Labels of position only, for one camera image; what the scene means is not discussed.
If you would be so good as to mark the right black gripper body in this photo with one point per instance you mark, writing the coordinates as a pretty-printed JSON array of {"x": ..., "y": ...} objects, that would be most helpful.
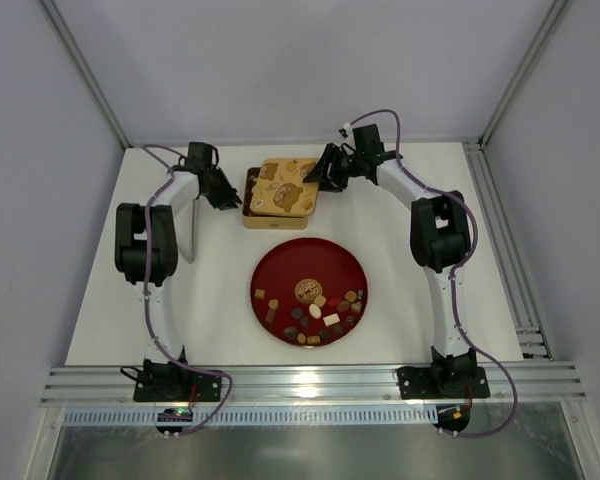
[{"x": 340, "y": 165}]

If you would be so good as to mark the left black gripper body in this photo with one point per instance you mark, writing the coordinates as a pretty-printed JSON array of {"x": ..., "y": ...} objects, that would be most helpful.
[{"x": 215, "y": 183}]

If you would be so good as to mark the silver tin lid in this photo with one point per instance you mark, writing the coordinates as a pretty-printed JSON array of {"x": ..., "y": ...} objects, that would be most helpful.
[{"x": 280, "y": 189}]

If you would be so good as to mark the gold chocolate tin box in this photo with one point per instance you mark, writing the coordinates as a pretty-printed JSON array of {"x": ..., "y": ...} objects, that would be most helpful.
[{"x": 254, "y": 221}]

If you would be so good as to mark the silver metal tongs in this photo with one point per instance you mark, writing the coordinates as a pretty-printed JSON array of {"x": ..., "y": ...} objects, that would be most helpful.
[{"x": 194, "y": 230}]

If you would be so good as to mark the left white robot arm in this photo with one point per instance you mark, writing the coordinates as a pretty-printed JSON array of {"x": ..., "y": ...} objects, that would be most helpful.
[{"x": 146, "y": 253}]

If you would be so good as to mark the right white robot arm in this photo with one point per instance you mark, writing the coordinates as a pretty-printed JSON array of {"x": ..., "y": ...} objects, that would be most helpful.
[{"x": 440, "y": 242}]

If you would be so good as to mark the caramel square chocolate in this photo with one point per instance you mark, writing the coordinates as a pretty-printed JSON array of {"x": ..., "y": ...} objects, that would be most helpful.
[{"x": 320, "y": 300}]

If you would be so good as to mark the dark round chocolate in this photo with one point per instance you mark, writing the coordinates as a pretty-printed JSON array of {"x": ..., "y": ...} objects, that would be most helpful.
[{"x": 296, "y": 313}]

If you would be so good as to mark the white oval chocolate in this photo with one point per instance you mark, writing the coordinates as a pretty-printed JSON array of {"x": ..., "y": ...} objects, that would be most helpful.
[{"x": 315, "y": 311}]

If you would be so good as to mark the white rectangular chocolate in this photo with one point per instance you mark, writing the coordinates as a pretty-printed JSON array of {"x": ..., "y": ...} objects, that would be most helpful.
[{"x": 331, "y": 319}]

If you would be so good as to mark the red round plate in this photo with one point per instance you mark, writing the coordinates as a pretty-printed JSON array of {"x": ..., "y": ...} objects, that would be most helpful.
[{"x": 293, "y": 274}]

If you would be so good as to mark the slotted cable duct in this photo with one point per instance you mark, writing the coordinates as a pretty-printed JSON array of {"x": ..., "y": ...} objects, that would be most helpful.
[{"x": 235, "y": 415}]

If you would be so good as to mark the aluminium mounting rail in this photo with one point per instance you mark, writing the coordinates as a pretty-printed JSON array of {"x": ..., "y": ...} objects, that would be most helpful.
[{"x": 544, "y": 381}]

